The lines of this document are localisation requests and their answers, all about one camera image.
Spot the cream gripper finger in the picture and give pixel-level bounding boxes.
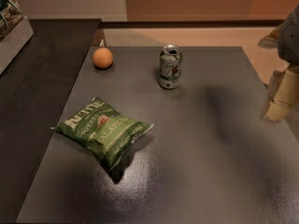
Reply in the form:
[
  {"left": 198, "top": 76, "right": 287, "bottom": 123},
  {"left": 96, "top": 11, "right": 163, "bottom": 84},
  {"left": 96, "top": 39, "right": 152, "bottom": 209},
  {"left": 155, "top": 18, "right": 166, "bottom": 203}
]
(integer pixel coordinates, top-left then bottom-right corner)
[
  {"left": 263, "top": 69, "right": 299, "bottom": 121},
  {"left": 258, "top": 25, "right": 282, "bottom": 49}
]

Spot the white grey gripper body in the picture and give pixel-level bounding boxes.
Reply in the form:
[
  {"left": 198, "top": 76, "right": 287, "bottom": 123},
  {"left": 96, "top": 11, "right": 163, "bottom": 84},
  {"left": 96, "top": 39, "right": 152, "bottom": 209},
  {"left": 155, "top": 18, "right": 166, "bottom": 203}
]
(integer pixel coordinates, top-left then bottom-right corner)
[{"left": 278, "top": 6, "right": 299, "bottom": 65}]

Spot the green white 7up can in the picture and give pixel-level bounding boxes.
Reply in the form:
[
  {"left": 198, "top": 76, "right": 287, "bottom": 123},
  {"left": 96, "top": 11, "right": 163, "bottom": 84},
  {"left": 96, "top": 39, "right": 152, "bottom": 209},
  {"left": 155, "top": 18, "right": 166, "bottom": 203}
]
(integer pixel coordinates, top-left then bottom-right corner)
[{"left": 159, "top": 45, "right": 182, "bottom": 90}]

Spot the green jalapeno chip bag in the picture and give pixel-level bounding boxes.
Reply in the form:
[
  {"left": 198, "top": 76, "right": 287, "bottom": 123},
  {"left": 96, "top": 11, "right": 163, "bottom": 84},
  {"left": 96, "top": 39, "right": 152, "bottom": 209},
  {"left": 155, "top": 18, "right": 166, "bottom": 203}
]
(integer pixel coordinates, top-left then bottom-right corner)
[{"left": 53, "top": 97, "right": 153, "bottom": 170}]

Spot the orange fruit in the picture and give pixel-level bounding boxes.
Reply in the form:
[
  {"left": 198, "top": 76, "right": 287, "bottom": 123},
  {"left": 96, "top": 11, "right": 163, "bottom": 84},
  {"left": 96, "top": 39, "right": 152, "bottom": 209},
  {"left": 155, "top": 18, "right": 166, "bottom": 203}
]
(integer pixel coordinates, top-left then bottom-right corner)
[{"left": 92, "top": 48, "right": 113, "bottom": 69}]

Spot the grey snack display box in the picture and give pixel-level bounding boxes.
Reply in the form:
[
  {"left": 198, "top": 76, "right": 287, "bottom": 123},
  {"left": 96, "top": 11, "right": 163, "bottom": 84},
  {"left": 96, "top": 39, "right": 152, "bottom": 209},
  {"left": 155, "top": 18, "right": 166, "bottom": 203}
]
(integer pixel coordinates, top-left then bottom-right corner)
[{"left": 0, "top": 0, "right": 34, "bottom": 74}]

